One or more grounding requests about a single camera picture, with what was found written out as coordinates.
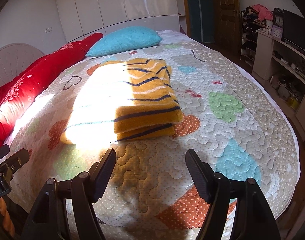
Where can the dark wooden door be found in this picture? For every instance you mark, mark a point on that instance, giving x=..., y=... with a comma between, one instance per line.
x=216, y=22

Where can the turquoise knit pillow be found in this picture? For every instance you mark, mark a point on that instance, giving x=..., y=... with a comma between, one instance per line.
x=129, y=38

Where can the round dark table clock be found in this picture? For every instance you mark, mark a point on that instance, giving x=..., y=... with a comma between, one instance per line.
x=278, y=15

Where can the white glossy wardrobe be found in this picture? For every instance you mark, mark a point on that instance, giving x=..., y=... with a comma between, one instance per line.
x=80, y=18

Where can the purple square clock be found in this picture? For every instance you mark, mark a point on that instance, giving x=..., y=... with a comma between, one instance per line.
x=276, y=32

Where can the white wall socket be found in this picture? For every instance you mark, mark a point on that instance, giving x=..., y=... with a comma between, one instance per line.
x=49, y=29

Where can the left hand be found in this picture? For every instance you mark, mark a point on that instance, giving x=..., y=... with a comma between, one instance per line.
x=7, y=224

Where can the patchwork quilted bedspread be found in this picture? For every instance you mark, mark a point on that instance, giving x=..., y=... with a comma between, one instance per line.
x=228, y=120

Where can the white shelf unit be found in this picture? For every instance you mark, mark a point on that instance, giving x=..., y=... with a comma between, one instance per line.
x=279, y=62

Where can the white bed sheet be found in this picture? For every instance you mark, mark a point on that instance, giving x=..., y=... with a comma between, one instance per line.
x=169, y=37

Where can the black television screen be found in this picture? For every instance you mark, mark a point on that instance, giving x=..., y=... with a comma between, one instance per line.
x=294, y=29

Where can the long red pillow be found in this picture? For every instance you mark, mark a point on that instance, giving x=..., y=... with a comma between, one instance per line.
x=17, y=95

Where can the white arched headboard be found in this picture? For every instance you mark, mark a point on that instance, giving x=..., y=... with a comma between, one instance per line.
x=15, y=58

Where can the yellow striped knit sweater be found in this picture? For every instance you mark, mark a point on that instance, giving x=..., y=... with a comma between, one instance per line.
x=124, y=100

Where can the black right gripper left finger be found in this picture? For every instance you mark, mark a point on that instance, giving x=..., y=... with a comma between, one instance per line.
x=48, y=217

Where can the pink cloth on shelf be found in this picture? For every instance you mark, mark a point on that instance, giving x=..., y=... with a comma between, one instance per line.
x=263, y=12

